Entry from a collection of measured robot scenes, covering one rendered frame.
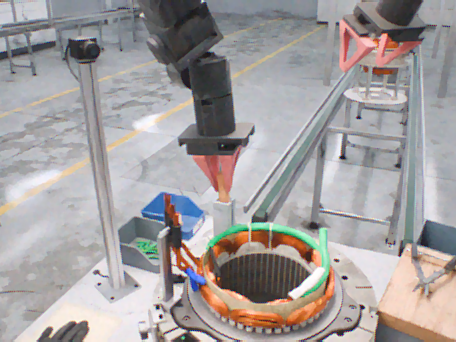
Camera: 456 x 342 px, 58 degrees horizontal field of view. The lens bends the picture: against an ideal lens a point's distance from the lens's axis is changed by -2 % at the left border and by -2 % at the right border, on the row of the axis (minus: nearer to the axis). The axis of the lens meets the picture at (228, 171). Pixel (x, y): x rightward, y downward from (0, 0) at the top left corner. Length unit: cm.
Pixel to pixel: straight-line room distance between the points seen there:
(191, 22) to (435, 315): 53
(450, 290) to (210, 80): 49
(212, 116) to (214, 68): 7
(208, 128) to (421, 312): 41
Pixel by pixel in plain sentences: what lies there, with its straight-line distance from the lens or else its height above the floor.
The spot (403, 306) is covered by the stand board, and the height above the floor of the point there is 107.
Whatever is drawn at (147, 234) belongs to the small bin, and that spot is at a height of 80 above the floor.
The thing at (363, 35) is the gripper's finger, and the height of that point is 143.
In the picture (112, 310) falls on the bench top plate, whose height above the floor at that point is 78.
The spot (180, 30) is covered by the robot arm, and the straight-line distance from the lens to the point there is 55.
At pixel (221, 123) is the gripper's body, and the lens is 59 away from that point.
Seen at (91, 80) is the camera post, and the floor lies 131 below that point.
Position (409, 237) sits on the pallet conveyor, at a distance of 144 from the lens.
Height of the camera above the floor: 151
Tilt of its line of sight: 26 degrees down
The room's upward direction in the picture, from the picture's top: straight up
